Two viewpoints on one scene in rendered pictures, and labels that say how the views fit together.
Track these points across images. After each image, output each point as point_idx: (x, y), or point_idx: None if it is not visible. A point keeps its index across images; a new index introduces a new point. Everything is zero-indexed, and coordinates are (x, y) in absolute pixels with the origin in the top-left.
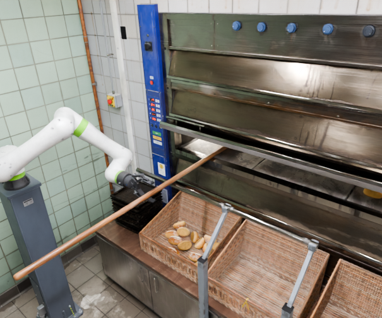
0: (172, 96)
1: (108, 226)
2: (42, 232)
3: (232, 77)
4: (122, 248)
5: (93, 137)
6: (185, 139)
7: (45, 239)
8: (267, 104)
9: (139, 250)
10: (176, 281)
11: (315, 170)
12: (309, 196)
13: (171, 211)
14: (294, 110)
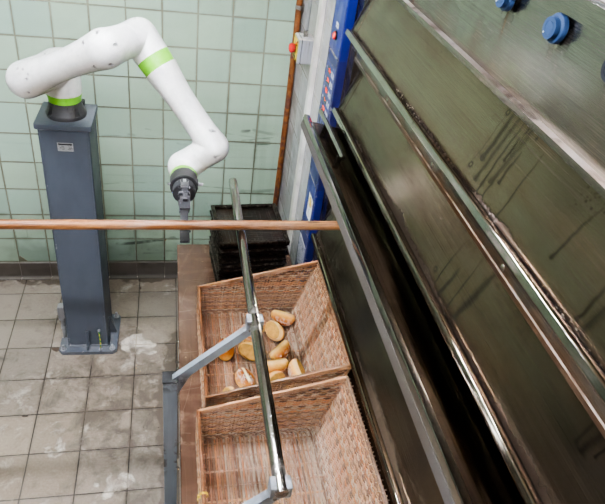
0: (351, 76)
1: (199, 253)
2: (78, 202)
3: (408, 76)
4: (178, 295)
5: (166, 88)
6: None
7: (80, 214)
8: (430, 166)
9: (194, 313)
10: (183, 392)
11: (392, 353)
12: None
13: (282, 286)
14: (456, 205)
